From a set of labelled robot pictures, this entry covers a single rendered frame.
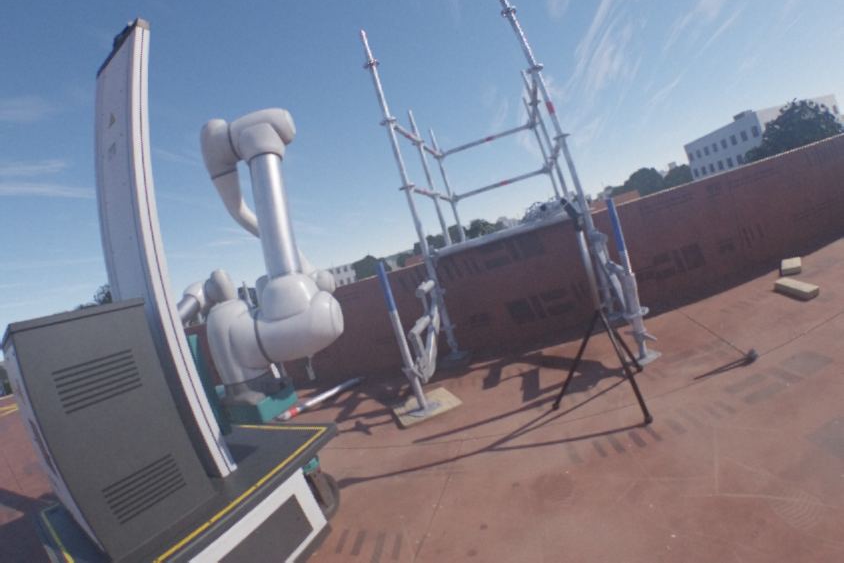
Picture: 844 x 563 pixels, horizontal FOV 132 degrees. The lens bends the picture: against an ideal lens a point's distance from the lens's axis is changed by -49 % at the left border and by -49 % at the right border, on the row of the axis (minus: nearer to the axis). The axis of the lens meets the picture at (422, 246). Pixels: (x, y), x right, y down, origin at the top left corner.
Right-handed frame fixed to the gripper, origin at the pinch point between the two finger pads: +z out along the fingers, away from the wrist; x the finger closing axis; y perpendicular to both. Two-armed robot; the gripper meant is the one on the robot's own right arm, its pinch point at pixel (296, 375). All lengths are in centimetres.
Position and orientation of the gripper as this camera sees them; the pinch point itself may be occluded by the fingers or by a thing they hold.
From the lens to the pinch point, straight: 138.8
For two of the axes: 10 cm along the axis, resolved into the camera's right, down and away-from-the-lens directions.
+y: -3.2, 0.8, -9.4
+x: 9.0, -2.7, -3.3
